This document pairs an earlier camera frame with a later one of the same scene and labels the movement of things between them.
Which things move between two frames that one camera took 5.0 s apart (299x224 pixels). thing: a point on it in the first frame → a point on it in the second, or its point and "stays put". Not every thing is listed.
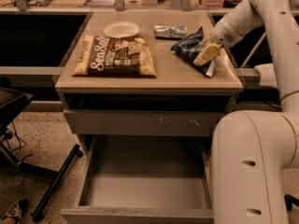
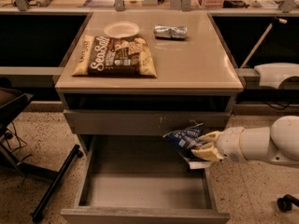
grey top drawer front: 141,122 stays put
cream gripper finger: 208,54 → 208,153
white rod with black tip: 254,49 stays put
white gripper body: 222,33 → 230,144
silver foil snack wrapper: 170,32 stays put
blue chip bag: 188,48 → 186,139
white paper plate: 121,29 stays put
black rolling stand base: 11,102 stays put
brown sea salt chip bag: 127,56 stays put
